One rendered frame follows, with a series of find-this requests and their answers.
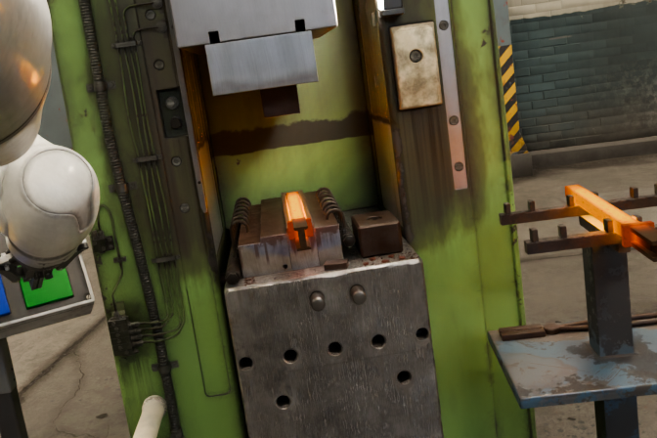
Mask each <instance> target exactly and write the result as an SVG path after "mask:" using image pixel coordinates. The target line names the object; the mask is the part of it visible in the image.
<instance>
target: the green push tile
mask: <svg viewBox="0 0 657 438"><path fill-rule="evenodd" d="M52 273H53V277H54V278H52V279H49V280H45V277H44V281H43V284H42V287H40V288H37V289H34V290H31V287H30V284H29V282H24V281H23V280H22V278H21V280H20V286H21V289H22V296H23V300H24V304H25V307H26V310H27V309H31V308H35V307H38V306H42V305H46V304H50V303H53V302H57V301H61V300H64V299H68V298H72V297H73V292H72V289H71V285H70V282H69V278H68V275H67V271H66V268H63V269H62V270H61V271H60V270H59V271H58V270H57V269H56V268H55V269H53V271H52Z"/></svg>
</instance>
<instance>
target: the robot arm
mask: <svg viewBox="0 0 657 438"><path fill-rule="evenodd" d="M51 48H52V22H51V16H50V11H49V7H48V3H47V0H0V232H1V234H2V235H4V236H6V243H7V246H8V247H9V248H8V249H7V252H6V253H7V254H5V253H1V254H0V274H1V275H3V276H4V277H5V278H7V279H8V280H10V281H11V282H12V283H18V282H19V281H20V280H21V278H22V280H23V281H24V282H29V284H30V287H31V290H34V289H37V288H40V287H42V284H43V281H44V277H45V280H49V279H52V278H54V277H53V273H52V271H53V269H55V268H56V269H57V270H58V271H59V270H60V271H61V270H62V269H63V268H65V267H66V266H67V265H68V264H69V263H70V262H71V261H72V260H73V259H74V258H75V257H76V256H77V255H78V254H79V253H81V252H82V251H84V250H86V249H88V248H89V246H88V243H87V240H86V238H87V236H88V235H89V233H90V232H91V230H92V228H93V226H94V224H95V221H96V218H97V215H98V211H99V206H100V186H99V182H98V179H97V176H96V173H95V171H94V170H93V168H92V166H91V165H90V164H89V162H88V161H87V160H86V159H85V158H84V157H83V156H81V155H80V154H79V153H77V152H75V151H73V150H71V149H68V148H65V147H62V146H58V145H53V144H52V143H50V142H48V141H47V140H45V139H43V138H42V137H41V136H39V135H38V131H39V128H40V122H41V115H42V109H43V105H44V102H45V100H46V97H47V94H48V91H49V87H50V82H51V74H52V64H51ZM17 265H21V266H20V267H18V266H17Z"/></svg>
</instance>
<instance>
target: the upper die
mask: <svg viewBox="0 0 657 438"><path fill-rule="evenodd" d="M204 48H205V54H206V59H207V65H208V71H209V77H210V83H211V89H212V95H213V96H221V95H228V94H235V93H241V92H248V91H255V90H262V89H269V88H276V87H283V86H289V85H296V84H303V83H310V82H317V81H319V78H318V71H317V64H316V57H315V50H314V43H313V36H312V30H308V31H300V32H293V33H287V34H280V35H272V36H265V37H258V38H250V39H244V40H237V41H230V42H222V43H215V44H208V45H204Z"/></svg>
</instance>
